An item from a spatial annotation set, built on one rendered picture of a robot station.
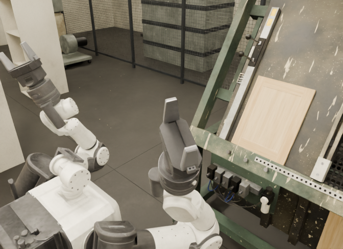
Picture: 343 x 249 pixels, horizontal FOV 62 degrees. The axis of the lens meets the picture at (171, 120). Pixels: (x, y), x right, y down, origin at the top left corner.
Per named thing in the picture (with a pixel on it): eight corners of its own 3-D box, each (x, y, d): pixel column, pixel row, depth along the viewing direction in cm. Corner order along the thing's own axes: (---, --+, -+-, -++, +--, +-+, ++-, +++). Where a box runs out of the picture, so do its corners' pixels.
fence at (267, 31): (221, 138, 201) (218, 137, 198) (273, 9, 195) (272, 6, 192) (227, 140, 198) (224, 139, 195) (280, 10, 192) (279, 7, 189)
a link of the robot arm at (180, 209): (185, 205, 62) (202, 226, 71) (188, 168, 67) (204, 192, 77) (157, 206, 64) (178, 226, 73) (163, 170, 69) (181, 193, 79)
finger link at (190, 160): (199, 143, 45) (197, 163, 50) (180, 148, 45) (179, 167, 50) (203, 151, 44) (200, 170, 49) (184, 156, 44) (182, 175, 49)
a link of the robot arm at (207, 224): (213, 209, 73) (229, 233, 86) (191, 181, 80) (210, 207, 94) (179, 235, 72) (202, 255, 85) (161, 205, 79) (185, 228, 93)
